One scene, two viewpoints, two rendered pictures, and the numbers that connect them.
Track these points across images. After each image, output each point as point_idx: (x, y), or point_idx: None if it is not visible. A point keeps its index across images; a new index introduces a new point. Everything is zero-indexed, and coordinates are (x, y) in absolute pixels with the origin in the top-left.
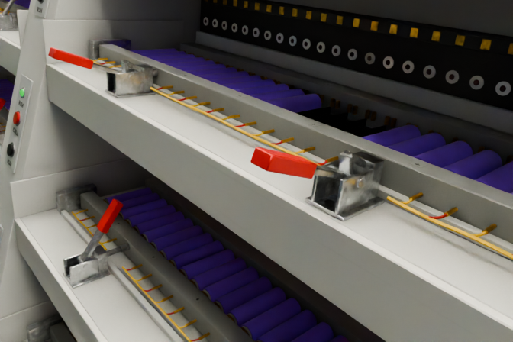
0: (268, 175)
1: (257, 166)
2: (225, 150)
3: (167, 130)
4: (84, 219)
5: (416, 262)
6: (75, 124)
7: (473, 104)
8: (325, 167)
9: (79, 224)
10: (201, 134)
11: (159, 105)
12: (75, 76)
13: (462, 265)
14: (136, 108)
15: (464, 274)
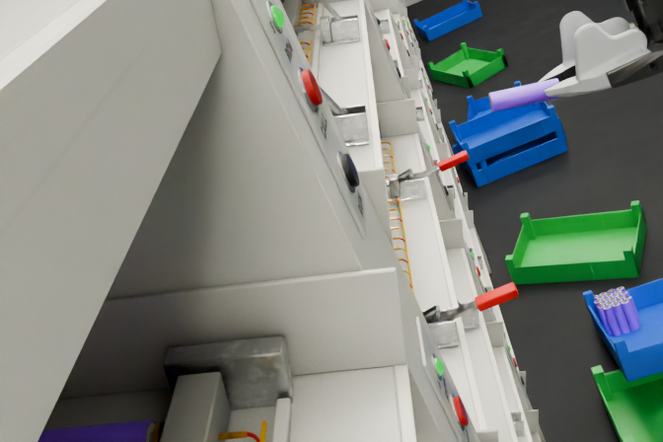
0: (424, 214)
1: (422, 221)
2: (425, 238)
3: (446, 264)
4: None
5: (420, 171)
6: None
7: None
8: (424, 173)
9: None
10: (425, 256)
11: (423, 305)
12: (474, 406)
13: (405, 168)
14: (447, 304)
15: (409, 166)
